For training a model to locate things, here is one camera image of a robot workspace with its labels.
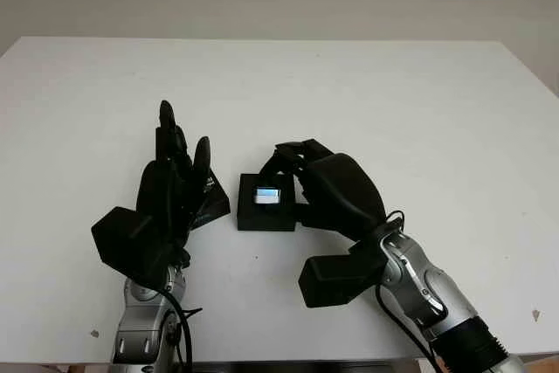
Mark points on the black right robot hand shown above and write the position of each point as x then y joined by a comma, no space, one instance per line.
345,189

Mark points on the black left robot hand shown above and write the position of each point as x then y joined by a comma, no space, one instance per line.
159,185

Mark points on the black RealSense box lid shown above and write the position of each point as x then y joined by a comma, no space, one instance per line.
216,203

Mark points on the small silver camera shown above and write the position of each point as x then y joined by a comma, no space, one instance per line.
266,196

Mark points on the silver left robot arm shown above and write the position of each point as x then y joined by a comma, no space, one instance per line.
140,320

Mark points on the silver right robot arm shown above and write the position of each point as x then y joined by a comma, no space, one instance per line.
441,285

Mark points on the black box base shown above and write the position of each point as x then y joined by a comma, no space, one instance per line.
262,220

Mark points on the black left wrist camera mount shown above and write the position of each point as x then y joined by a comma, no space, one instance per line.
126,242

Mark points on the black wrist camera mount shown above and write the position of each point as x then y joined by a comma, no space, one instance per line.
336,277
126,242

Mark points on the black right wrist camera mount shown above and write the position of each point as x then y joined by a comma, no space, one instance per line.
336,277

